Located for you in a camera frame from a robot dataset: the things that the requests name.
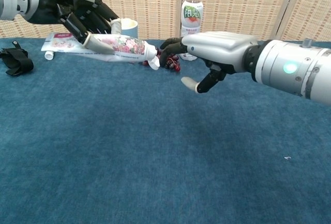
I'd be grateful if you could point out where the black strap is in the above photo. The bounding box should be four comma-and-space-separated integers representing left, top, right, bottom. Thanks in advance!
0, 40, 35, 77

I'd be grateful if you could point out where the white floral toothpaste tube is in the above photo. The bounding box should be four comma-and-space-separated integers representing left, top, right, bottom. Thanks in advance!
40, 32, 161, 71

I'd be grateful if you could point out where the red grape bunch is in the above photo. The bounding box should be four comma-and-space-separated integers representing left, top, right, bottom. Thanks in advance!
141, 48, 181, 73

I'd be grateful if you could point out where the blue tablecloth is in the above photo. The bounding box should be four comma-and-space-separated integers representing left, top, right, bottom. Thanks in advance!
0, 37, 331, 224

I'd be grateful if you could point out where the yellow-capped white drink bottle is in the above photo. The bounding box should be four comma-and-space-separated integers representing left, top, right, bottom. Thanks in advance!
180, 0, 204, 62

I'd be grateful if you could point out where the light blue cup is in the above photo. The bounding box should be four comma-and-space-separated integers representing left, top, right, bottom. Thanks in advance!
121, 24, 139, 40

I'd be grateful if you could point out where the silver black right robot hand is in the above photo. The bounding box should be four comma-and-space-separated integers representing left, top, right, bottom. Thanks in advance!
159, 31, 259, 94

